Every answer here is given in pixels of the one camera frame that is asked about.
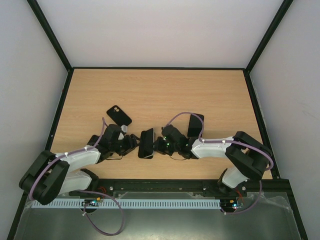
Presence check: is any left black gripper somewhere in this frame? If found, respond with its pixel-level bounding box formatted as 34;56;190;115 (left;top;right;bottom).
110;134;143;156

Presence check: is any black case with camera holes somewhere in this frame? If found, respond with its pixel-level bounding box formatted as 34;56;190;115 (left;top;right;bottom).
137;128;156;160

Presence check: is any black phone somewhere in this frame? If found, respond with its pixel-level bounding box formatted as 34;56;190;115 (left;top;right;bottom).
87;135;100;149

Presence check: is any black phone screen up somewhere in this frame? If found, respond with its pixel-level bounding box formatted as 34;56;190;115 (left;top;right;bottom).
187;115;202;138

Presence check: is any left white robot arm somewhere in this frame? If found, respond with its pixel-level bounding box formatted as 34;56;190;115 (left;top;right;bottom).
18;124;140;205

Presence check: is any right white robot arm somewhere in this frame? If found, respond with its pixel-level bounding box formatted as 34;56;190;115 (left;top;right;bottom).
153;124;274;196

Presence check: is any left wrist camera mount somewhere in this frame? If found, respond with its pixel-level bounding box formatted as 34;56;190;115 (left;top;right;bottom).
118;124;128;140

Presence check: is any white slotted cable duct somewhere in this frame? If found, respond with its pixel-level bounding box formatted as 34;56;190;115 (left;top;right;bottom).
31;198;221;210

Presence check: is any black frame base rail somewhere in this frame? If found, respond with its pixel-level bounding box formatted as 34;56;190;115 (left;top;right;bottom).
69;178;291;198

